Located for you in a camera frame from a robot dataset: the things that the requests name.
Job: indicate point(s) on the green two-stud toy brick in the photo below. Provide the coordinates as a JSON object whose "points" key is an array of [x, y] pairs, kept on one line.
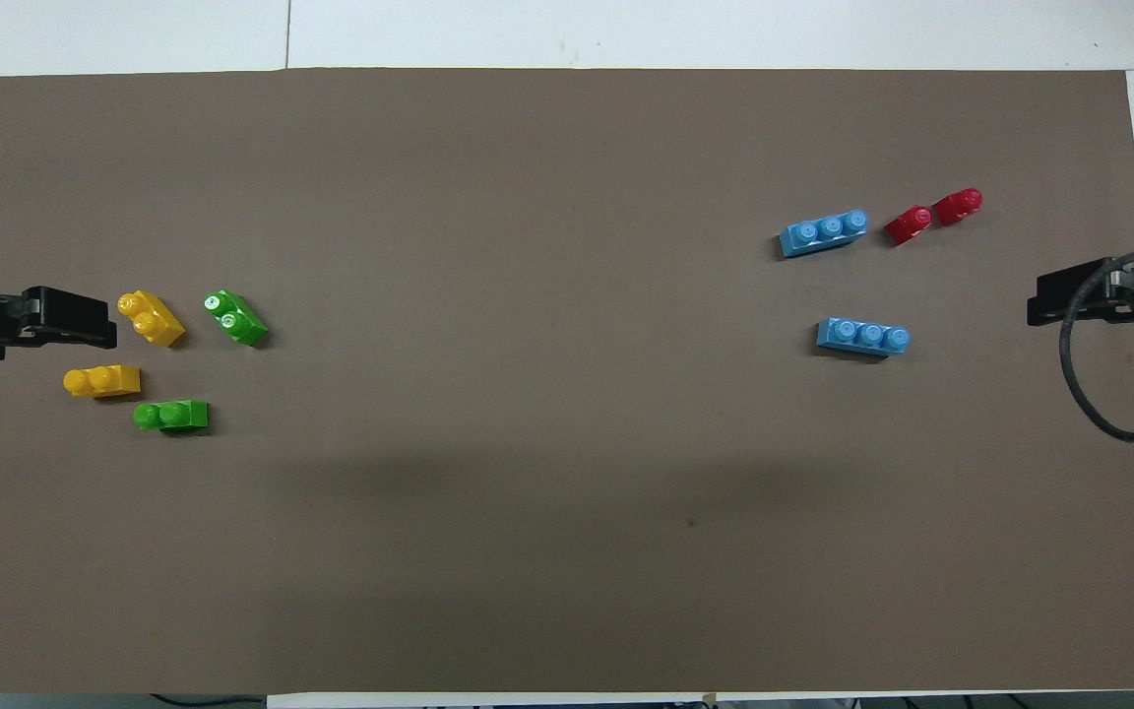
{"points": [[173, 416], [237, 319]]}

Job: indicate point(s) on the blue three-stud toy brick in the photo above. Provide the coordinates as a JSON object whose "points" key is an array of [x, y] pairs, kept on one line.
{"points": [[862, 337], [823, 234]]}

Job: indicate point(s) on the yellow two-stud toy brick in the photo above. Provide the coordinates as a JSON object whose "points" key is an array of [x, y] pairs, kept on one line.
{"points": [[102, 380], [154, 320]]}

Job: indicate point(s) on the red one-stud toy brick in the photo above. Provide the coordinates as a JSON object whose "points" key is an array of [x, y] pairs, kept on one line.
{"points": [[910, 225], [957, 207]]}

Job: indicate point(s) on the brown table mat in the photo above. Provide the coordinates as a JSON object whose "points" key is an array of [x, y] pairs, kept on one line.
{"points": [[567, 443]]}

